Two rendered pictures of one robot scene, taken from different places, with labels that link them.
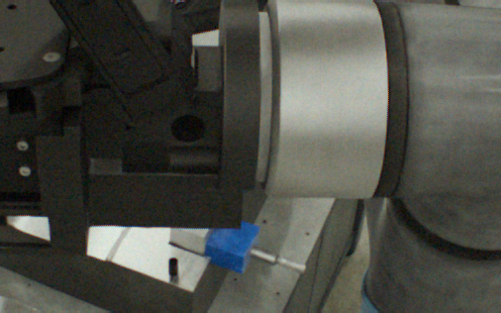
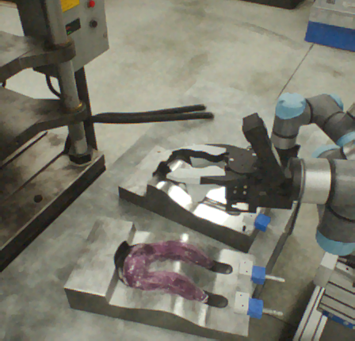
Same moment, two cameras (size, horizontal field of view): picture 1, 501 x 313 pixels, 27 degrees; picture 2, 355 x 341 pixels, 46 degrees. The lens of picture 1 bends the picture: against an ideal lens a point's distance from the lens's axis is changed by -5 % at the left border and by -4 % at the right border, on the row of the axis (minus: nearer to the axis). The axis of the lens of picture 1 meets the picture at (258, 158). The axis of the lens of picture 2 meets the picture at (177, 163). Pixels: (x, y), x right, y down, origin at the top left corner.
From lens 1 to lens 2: 0.32 m
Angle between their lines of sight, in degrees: 10
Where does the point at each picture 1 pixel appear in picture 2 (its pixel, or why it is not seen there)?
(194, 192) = (281, 200)
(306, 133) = (311, 188)
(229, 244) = (261, 222)
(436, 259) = (338, 220)
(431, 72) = (341, 176)
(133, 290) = (230, 235)
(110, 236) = (223, 217)
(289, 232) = (277, 220)
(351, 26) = (322, 165)
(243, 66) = (297, 173)
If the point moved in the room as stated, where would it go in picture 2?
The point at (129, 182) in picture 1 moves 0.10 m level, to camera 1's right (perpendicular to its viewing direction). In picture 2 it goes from (267, 197) to (330, 207)
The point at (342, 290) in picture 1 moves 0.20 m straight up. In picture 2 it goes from (287, 247) to (293, 224)
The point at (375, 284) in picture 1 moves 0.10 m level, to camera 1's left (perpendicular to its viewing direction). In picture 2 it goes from (321, 227) to (264, 218)
